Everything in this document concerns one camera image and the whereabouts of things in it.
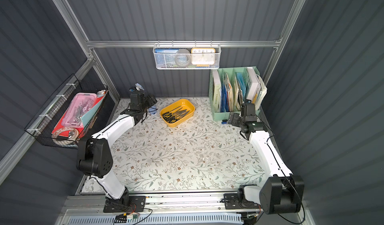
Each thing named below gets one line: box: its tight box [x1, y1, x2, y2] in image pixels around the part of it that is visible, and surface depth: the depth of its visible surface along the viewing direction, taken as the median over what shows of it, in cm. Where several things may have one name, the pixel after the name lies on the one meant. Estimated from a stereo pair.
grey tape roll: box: [174, 48, 191, 67], surface depth 90 cm
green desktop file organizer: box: [209, 66, 261, 122], surface depth 101 cm
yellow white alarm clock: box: [190, 47, 216, 65], surface depth 90 cm
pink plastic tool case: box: [61, 92, 98, 128], surface depth 74 cm
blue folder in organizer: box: [220, 80, 230, 113], surface depth 98 cm
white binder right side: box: [247, 66, 268, 111], surface depth 98 cm
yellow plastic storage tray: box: [160, 98, 196, 128], surface depth 111 cm
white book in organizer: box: [212, 69, 222, 113], surface depth 98 cm
